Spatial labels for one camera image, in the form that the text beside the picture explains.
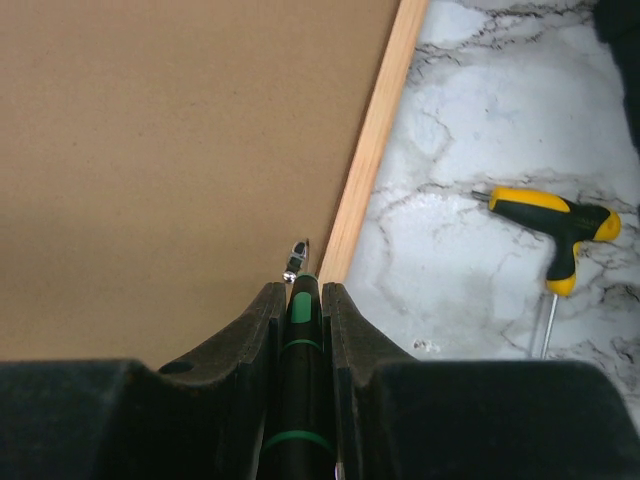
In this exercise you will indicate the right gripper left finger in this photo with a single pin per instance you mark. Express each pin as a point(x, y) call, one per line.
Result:
point(197, 417)

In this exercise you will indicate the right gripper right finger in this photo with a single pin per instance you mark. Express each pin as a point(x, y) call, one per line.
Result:
point(401, 418)

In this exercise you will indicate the green black precision screwdriver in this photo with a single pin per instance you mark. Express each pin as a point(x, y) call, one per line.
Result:
point(299, 435)

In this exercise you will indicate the red wooden photo frame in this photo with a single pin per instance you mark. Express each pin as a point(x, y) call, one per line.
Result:
point(160, 158)

